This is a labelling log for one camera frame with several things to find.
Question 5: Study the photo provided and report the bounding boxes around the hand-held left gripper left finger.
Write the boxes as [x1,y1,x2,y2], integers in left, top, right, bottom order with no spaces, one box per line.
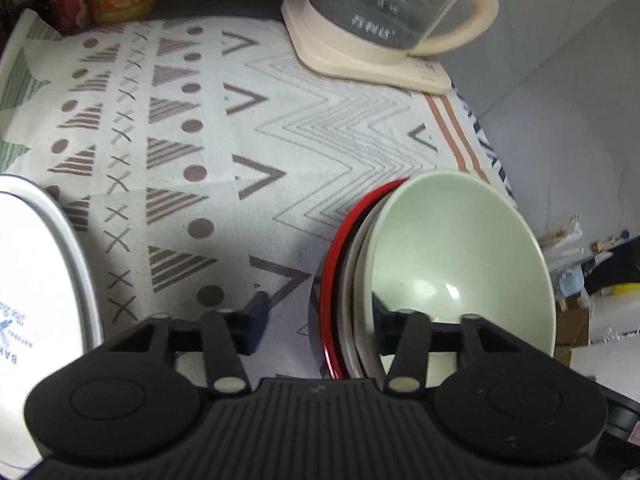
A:
[107,291,270,395]

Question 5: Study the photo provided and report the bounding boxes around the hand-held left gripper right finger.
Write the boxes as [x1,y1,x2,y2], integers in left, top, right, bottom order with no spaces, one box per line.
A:
[371,292,522,394]

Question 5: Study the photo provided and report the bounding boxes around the red bowl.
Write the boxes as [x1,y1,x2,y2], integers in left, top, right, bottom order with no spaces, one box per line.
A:
[309,177,411,380]

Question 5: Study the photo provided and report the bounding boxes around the light green bowl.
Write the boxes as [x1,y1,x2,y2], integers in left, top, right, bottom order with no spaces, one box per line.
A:
[370,170,557,361]

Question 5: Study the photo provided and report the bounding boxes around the white plate with blue print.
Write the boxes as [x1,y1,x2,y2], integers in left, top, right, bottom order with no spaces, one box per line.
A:
[0,174,105,476]

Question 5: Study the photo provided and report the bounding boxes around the brown cardboard box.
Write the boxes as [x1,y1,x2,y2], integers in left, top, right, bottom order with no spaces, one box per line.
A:
[552,300,592,363]

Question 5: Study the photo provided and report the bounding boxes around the light blue plastic item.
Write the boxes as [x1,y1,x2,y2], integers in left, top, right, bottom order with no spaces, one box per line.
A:
[559,266,586,296]

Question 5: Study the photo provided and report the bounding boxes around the bundle of wrapped chopsticks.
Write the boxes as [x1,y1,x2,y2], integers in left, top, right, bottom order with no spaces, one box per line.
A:
[537,215,583,267]

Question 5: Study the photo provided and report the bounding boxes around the patterned table cloth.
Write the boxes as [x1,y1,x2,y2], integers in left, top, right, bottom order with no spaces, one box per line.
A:
[0,7,518,381]

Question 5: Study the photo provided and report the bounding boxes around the clear plastic bag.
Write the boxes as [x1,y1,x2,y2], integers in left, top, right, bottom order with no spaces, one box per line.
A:
[590,327,640,347]

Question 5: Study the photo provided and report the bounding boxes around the cream kettle base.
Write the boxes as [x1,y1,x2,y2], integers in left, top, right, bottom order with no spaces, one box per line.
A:
[281,0,451,96]

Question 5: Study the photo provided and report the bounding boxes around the glass kettle with cream handle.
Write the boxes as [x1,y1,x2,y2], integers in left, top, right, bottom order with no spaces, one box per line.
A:
[307,0,500,65]

